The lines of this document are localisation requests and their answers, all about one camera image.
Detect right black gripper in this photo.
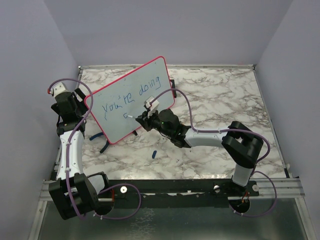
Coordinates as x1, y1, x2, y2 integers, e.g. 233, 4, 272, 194
137, 107, 173, 138

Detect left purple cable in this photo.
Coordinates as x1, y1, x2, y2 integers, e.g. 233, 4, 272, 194
47, 78, 143, 223

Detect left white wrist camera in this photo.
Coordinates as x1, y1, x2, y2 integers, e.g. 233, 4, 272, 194
47, 82, 68, 98

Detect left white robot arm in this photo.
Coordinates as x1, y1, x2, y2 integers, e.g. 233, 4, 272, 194
48, 82, 111, 220

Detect blue handled pliers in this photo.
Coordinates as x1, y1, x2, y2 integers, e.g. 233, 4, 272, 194
89, 132, 110, 154

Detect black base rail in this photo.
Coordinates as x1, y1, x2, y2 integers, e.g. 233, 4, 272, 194
107, 178, 259, 209

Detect blue marker cap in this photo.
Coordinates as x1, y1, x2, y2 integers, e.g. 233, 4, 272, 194
151, 150, 157, 159

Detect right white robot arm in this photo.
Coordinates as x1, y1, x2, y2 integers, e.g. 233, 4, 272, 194
134, 109, 264, 196

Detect pink framed whiteboard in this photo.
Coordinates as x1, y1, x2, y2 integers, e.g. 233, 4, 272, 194
84, 56, 175, 144

